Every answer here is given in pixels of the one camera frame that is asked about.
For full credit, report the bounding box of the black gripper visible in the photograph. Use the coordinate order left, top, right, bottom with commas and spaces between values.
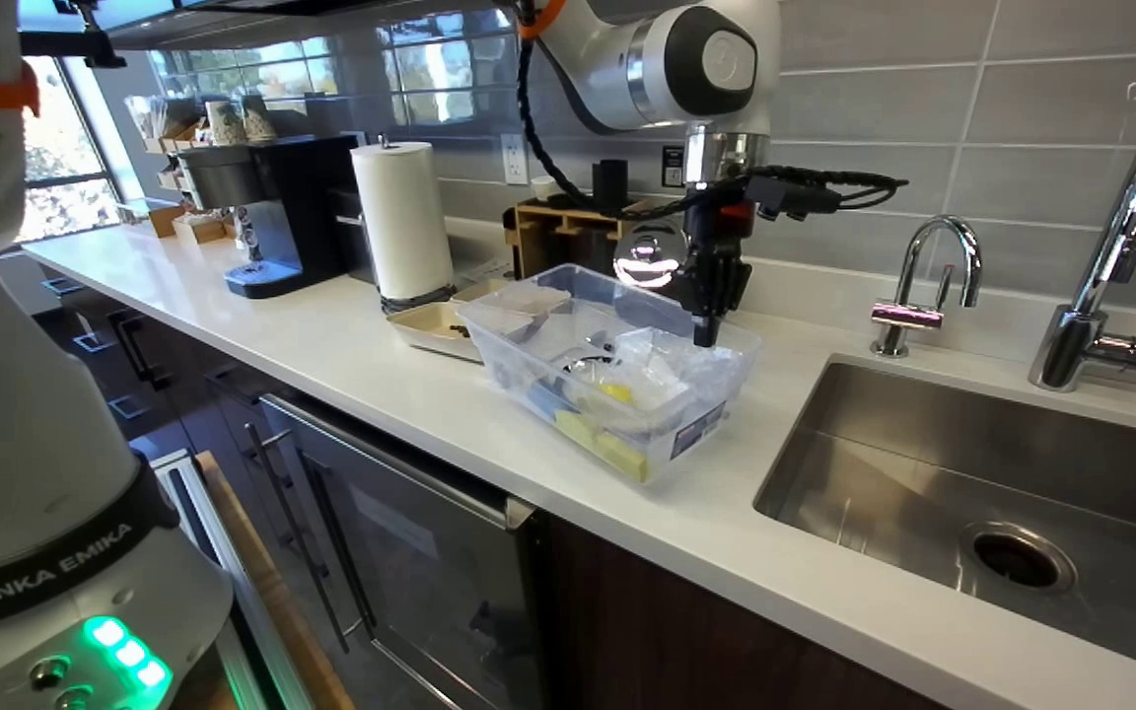
679, 176, 762, 350

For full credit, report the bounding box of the transparent plastic bowl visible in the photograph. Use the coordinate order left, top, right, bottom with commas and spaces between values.
459, 262, 759, 489

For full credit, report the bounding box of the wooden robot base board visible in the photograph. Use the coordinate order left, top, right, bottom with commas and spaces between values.
188, 447, 363, 710

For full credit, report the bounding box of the wooden coffee stand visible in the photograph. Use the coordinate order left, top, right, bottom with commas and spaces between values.
500, 195, 695, 284

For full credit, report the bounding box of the yellow sponge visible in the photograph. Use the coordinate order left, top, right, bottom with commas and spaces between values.
550, 401, 658, 487

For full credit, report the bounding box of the small chrome faucet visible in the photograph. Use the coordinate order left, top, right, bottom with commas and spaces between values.
867, 211, 989, 363

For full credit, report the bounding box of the metal paper towel holder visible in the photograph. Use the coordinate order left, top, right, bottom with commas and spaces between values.
380, 274, 472, 325

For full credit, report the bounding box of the white paper towel roll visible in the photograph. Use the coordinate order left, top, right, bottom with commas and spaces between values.
346, 138, 461, 308

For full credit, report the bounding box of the stainless steel sink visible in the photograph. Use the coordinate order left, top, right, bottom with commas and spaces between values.
748, 350, 1136, 692

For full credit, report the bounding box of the large chrome faucet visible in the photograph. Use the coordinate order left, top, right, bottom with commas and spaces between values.
1029, 88, 1136, 395

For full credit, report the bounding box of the black coffee machine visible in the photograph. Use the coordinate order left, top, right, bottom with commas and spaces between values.
175, 125, 370, 305

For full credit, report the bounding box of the small wooden box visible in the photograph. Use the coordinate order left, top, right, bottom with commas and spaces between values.
148, 195, 240, 247

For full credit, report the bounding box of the dark overhead cabinet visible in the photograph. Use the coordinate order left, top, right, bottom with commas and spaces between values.
11, 0, 382, 59

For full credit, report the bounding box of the window with lattice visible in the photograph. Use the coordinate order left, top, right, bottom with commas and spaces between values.
11, 51, 136, 247

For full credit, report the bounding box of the black wall outlet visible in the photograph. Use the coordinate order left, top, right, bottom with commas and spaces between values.
658, 138, 691, 191

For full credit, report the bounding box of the white wall outlet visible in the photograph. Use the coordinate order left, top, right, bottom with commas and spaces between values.
497, 125, 533, 191

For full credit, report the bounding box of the black cabinet handle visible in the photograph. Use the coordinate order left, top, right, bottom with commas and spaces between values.
112, 308, 179, 395

